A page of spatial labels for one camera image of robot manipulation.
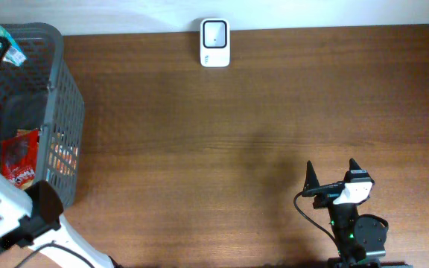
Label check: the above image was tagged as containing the red Hacks candy bag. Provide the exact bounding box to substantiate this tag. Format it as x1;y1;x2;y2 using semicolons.
1;130;39;190

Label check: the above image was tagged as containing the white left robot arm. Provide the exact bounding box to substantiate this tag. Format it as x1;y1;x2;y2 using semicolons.
0;23;116;267

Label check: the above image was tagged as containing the grey plastic basket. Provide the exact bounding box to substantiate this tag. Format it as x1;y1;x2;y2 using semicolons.
0;22;85;208

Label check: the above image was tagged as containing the orange snack pack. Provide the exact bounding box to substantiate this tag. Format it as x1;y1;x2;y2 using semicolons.
48;133;78;176

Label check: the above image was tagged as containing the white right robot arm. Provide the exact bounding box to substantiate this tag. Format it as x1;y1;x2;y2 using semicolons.
293;159;409;268

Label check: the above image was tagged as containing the white barcode scanner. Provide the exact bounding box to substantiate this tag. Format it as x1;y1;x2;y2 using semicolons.
200;18;231;68

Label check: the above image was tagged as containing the teal tissue pack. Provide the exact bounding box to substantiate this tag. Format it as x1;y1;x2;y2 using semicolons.
0;25;27;67

